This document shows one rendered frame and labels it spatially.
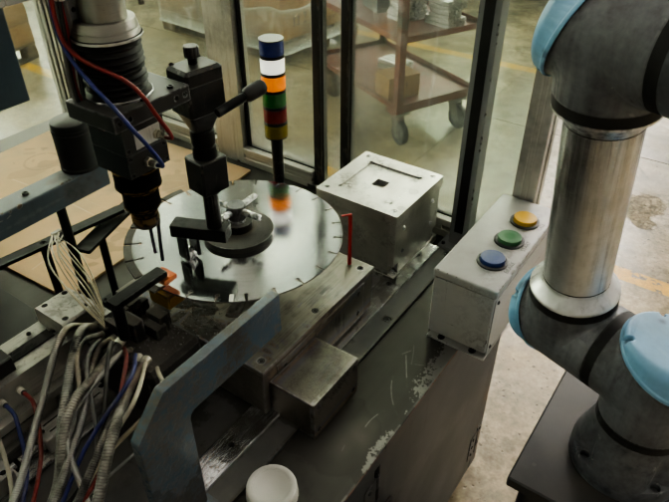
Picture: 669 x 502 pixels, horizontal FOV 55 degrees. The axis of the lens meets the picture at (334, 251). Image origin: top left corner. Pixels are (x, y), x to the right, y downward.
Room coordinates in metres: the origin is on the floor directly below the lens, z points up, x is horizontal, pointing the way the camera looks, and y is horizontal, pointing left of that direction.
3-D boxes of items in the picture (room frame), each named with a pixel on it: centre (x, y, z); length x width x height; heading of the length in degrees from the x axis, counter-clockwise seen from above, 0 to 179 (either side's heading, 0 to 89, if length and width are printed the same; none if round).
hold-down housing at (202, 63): (0.76, 0.17, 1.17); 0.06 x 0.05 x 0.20; 136
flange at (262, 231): (0.83, 0.15, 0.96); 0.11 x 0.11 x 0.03
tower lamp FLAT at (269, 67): (1.13, 0.11, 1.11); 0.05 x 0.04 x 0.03; 55
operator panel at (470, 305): (0.89, -0.28, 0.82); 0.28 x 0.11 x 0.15; 145
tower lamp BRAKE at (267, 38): (1.13, 0.11, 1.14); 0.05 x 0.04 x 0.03; 55
